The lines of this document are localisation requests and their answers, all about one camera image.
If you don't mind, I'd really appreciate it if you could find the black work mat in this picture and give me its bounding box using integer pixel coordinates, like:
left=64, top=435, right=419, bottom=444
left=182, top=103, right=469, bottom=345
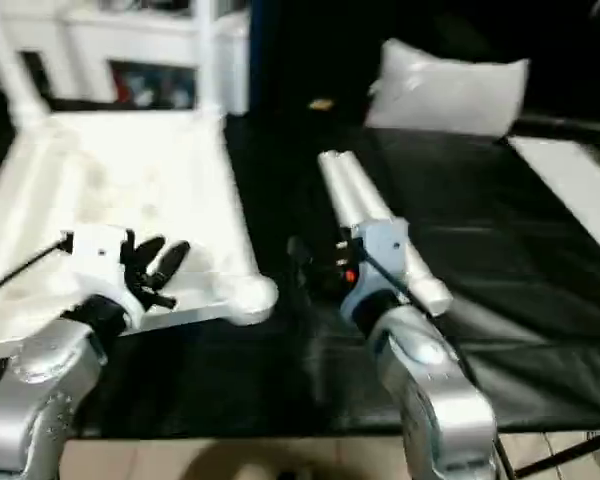
left=0, top=90, right=600, bottom=441

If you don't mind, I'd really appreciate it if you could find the white plastic table leg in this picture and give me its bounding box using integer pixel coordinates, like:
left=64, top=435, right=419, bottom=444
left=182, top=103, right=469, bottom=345
left=0, top=0, right=47, bottom=131
left=335, top=150, right=454, bottom=317
left=318, top=152, right=383, bottom=251
left=194, top=0, right=223, bottom=117

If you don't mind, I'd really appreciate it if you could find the white cabinet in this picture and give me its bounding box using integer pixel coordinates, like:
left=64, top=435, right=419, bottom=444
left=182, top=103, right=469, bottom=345
left=0, top=0, right=251, bottom=116

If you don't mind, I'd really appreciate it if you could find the white plastic table top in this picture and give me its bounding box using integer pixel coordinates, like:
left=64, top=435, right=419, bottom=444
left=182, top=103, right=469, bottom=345
left=0, top=105, right=280, bottom=347

